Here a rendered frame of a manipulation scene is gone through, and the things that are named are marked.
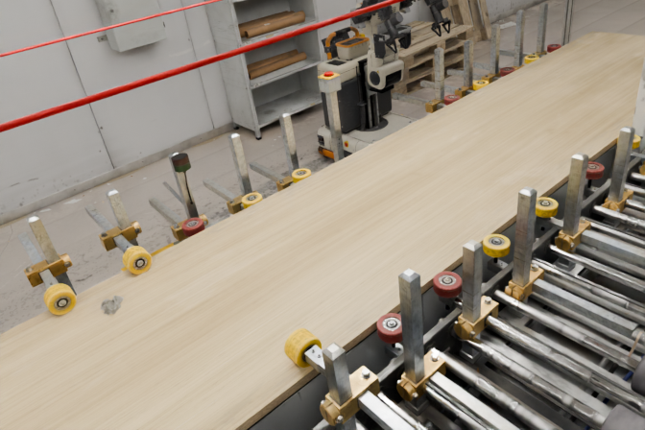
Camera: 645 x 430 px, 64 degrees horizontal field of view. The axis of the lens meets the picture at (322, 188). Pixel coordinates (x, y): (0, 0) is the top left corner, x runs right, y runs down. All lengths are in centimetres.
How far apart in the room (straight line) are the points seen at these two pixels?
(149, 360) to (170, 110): 356
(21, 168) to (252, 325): 338
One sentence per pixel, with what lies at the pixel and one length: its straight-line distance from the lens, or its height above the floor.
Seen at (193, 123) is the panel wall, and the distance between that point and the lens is 498.
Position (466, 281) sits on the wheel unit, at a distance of 139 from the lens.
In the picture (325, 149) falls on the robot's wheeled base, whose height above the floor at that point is 12.
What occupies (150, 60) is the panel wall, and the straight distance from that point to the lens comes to 471.
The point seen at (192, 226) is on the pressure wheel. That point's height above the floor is 90.
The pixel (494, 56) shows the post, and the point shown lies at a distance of 322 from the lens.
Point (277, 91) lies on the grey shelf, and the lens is 539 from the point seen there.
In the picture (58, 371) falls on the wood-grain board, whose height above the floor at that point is 90.
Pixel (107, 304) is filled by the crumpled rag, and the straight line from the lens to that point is 172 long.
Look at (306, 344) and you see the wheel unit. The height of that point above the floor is 98.
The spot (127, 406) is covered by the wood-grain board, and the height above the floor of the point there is 90.
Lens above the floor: 190
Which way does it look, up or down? 30 degrees down
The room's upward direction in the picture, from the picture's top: 9 degrees counter-clockwise
